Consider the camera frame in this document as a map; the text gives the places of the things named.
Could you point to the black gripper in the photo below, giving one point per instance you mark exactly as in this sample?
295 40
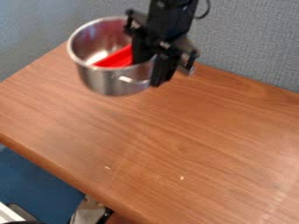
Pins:
159 37

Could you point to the red plastic block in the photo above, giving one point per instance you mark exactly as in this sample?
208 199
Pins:
120 58

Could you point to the stainless steel pot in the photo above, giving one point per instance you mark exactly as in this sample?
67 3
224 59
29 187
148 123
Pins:
95 41

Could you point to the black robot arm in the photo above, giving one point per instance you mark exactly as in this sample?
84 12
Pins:
159 37

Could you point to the white and black floor object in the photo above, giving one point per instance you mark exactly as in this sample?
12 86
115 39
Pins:
9 217

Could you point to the grey table leg bracket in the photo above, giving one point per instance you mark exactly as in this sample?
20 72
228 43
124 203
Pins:
91 212

